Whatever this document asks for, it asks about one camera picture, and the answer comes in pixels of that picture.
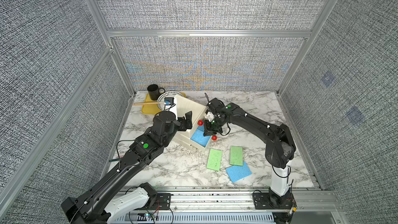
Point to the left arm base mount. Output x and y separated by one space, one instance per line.
156 200

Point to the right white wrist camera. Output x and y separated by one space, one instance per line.
209 116

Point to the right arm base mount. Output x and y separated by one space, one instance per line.
271 200

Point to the blue sponge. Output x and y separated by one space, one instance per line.
199 137
237 173

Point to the green sponge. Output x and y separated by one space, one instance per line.
214 160
236 156

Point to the white three-drawer cabinet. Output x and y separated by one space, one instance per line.
183 106

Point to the black mug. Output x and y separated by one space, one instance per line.
155 91

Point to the blue sponge front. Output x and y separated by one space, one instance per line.
237 173

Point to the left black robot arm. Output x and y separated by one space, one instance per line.
99 205

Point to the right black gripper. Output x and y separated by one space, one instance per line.
207 129

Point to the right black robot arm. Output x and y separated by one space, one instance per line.
279 144

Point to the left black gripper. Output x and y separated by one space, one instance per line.
188 119

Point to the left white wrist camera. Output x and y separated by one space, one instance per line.
170 105

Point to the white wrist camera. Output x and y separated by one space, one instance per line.
209 116
170 105

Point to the white bowl black pattern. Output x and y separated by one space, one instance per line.
162 97

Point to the green sponge right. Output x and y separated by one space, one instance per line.
236 156

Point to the yellow tray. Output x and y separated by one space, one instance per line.
150 109

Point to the green sponge left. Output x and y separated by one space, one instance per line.
214 160

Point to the aluminium front rail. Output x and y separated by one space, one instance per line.
194 199

